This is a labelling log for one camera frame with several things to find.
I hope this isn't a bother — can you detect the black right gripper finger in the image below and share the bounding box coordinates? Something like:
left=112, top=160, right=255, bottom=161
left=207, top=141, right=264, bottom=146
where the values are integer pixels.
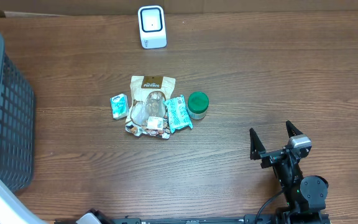
left=285, top=120, right=303, bottom=138
left=249, top=128, right=266, bottom=160

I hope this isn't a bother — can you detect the green lid jar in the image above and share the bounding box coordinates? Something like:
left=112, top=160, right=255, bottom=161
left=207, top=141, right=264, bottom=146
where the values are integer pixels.
left=187, top=91, right=209, bottom=119

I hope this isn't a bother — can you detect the teal snack packet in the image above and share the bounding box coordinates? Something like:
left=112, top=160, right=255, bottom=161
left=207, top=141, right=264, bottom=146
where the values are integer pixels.
left=164, top=95, right=193, bottom=133

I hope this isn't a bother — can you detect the brown beige snack pouch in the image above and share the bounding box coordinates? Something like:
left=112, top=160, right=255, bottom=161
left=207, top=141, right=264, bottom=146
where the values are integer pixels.
left=125, top=76, right=176, bottom=139

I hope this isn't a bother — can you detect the small teal tissue pack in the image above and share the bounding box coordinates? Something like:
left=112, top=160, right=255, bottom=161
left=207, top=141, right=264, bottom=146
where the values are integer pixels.
left=110, top=93, right=129, bottom=119

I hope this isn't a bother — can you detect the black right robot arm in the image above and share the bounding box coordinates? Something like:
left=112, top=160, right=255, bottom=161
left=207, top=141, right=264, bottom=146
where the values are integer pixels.
left=249, top=120, right=329, bottom=214

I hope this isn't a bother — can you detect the grey plastic mesh basket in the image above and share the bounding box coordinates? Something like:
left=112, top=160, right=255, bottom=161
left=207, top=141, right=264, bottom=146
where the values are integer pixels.
left=0, top=33, right=35, bottom=192

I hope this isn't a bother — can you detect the cardboard backdrop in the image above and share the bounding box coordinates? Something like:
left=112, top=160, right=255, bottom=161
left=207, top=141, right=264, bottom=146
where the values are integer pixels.
left=0, top=0, right=358, bottom=17

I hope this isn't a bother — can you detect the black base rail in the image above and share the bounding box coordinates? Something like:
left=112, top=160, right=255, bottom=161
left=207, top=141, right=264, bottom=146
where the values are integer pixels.
left=54, top=208, right=332, bottom=224

